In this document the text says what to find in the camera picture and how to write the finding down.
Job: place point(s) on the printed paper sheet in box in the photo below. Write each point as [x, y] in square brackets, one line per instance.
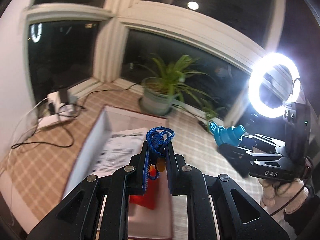
[118, 150]

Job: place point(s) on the red storage box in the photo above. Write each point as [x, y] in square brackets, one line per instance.
[143, 223]

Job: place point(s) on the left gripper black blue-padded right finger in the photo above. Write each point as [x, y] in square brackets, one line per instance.
[217, 207]

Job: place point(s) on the blue silicone funnel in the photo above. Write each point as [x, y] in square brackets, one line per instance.
[232, 135]

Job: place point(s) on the small spider plant offshoot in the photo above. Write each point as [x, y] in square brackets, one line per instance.
[209, 111]

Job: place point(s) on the red cloth bag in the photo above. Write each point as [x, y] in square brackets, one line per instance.
[148, 200]

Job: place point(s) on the white charger and adapter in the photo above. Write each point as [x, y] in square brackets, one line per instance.
[60, 107]

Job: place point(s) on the white gloved hand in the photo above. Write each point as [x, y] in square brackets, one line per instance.
[287, 197]

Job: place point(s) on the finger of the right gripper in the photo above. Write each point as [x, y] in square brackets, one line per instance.
[241, 159]
[261, 143]

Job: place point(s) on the potted spider plant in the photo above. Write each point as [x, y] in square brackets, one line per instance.
[168, 84]

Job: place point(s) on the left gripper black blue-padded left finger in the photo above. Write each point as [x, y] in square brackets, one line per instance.
[98, 208]

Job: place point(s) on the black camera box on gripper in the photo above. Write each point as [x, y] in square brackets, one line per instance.
[297, 130]

